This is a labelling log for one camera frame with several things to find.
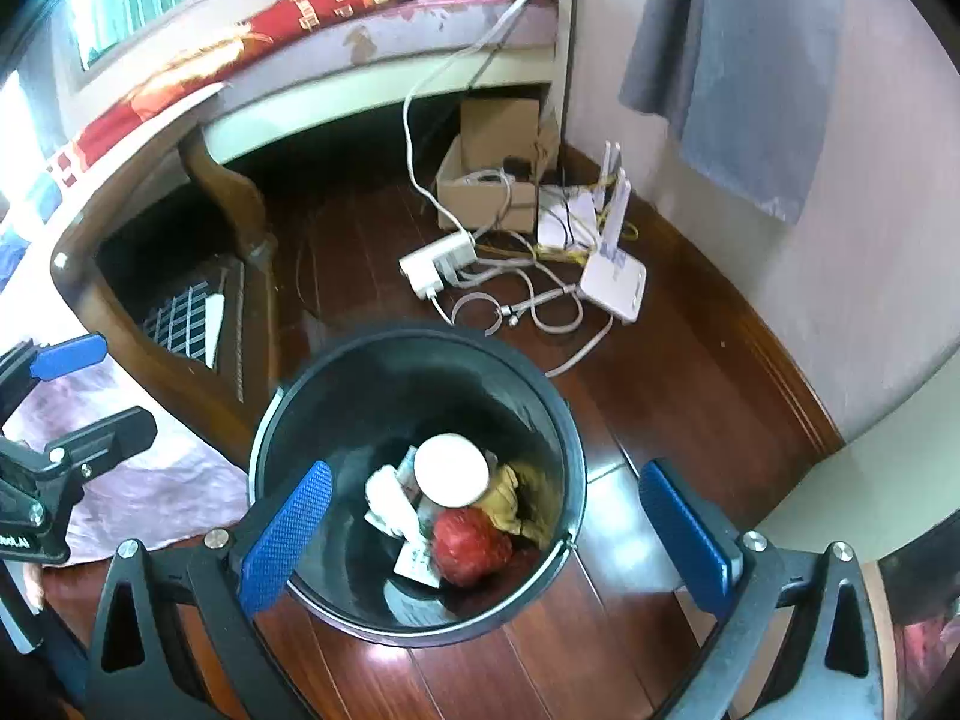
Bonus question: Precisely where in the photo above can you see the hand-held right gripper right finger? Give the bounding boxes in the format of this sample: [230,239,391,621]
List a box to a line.
[637,457,886,720]

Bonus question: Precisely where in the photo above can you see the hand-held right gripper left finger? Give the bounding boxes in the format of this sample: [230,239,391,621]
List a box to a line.
[86,460,335,720]

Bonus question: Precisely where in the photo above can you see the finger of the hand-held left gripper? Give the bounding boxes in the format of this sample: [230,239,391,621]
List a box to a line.
[0,405,158,512]
[0,332,110,421]

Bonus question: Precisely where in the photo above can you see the white tissue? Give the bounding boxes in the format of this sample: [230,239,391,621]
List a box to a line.
[365,465,421,537]

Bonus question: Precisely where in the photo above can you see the white cup with red label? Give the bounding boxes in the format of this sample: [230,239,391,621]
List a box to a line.
[415,433,492,509]

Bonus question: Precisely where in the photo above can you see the red plastic bag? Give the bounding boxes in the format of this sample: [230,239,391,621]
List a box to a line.
[431,508,515,586]

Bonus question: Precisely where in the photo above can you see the black trash bin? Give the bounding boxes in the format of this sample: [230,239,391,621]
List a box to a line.
[247,321,587,650]

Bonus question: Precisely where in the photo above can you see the white cabinet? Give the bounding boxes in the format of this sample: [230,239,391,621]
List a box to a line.
[750,420,960,563]

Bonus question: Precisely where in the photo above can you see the white router with antennas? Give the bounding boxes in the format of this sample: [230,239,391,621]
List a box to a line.
[579,139,647,325]

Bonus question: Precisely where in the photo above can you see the white power strip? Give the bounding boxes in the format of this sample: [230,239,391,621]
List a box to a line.
[399,231,478,299]

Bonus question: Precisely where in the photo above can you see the white modem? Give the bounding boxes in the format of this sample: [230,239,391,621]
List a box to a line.
[536,187,601,256]

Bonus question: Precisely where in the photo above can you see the window with green curtain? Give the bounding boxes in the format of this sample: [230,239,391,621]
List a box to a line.
[71,0,256,72]

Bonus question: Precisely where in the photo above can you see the bed with red blanket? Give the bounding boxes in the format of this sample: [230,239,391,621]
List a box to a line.
[45,0,556,188]

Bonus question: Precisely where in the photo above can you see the cardboard box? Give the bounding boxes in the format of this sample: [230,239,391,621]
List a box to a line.
[437,97,562,233]

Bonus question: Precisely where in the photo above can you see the white and red bed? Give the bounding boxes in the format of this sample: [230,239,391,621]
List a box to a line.
[202,0,578,166]

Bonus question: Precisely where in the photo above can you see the grey curtain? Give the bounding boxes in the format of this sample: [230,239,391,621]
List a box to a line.
[619,0,845,226]

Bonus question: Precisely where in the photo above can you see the grey coiled cables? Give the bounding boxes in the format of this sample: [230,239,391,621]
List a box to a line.
[448,259,617,380]

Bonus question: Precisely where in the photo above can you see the yellow cable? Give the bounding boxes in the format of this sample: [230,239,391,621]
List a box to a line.
[478,171,640,265]

